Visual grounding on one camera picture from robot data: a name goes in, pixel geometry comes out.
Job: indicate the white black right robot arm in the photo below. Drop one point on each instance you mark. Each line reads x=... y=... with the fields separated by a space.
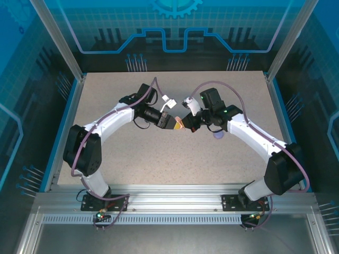
x=251 y=132

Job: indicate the aluminium frame post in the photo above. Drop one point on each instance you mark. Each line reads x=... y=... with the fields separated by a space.
x=59 y=39
x=292 y=39

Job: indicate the purple earbud charging case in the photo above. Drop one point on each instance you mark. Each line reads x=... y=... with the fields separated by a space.
x=218 y=135

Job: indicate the aluminium front rail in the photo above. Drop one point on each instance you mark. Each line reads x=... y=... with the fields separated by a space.
x=172 y=197

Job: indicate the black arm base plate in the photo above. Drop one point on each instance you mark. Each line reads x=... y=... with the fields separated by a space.
x=229 y=203
x=87 y=208

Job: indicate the blue table edge strip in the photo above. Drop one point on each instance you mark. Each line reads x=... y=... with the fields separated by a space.
x=68 y=105
x=283 y=105

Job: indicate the pink earbud charging case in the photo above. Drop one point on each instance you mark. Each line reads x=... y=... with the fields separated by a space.
x=183 y=128

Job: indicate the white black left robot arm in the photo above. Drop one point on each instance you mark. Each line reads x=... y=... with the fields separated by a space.
x=111 y=119

